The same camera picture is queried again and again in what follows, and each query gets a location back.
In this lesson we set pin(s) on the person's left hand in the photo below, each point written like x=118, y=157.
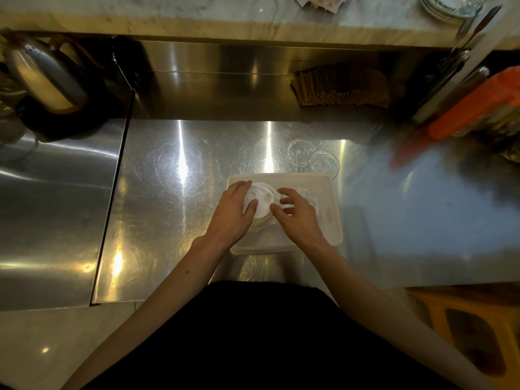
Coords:
x=229, y=223

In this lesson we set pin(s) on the person's right hand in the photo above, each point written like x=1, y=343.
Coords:
x=302, y=225

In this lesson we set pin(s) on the person's left thumb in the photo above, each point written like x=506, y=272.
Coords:
x=252, y=209

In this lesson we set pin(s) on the person's right thumb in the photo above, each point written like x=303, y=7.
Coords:
x=277, y=213

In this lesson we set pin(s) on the plastic cup with white lid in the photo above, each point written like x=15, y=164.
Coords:
x=262, y=196

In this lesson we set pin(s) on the person's right forearm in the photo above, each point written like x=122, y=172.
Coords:
x=382, y=308

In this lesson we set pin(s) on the person's left forearm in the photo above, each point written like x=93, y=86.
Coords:
x=162, y=300

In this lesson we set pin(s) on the clear plastic lid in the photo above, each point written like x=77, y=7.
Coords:
x=310, y=196
x=325, y=164
x=300, y=153

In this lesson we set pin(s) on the white plastic tray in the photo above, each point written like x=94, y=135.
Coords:
x=325, y=223

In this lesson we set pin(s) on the black apron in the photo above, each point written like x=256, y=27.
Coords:
x=264, y=341

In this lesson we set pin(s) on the row of brown paper sleeves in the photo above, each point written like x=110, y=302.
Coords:
x=341, y=87

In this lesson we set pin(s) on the black kettle base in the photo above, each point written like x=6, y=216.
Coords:
x=69, y=123

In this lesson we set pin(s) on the crumpled paper sheet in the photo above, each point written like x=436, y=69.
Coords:
x=321, y=0

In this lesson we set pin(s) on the orange plastic container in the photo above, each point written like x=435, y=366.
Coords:
x=471, y=105

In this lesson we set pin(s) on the yellow plastic stool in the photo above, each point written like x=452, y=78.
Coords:
x=479, y=333

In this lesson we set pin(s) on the stainless steel kettle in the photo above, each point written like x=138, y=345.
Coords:
x=44, y=77

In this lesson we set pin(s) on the metal fork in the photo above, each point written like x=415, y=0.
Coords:
x=464, y=30

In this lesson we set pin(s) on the stack of glass plates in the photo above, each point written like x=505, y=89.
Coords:
x=451, y=6

